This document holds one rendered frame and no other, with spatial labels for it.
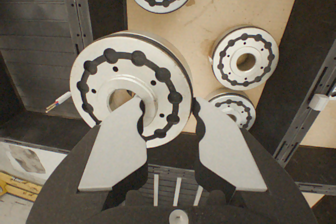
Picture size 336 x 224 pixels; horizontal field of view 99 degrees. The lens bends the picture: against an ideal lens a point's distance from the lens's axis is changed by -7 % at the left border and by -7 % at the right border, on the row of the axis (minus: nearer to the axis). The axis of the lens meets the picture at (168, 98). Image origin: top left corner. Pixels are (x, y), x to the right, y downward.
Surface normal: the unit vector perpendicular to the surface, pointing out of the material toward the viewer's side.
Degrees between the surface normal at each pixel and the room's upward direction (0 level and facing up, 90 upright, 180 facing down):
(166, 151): 90
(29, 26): 0
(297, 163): 90
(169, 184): 0
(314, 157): 90
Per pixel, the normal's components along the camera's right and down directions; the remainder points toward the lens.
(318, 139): -0.12, 0.48
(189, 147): 0.06, -0.87
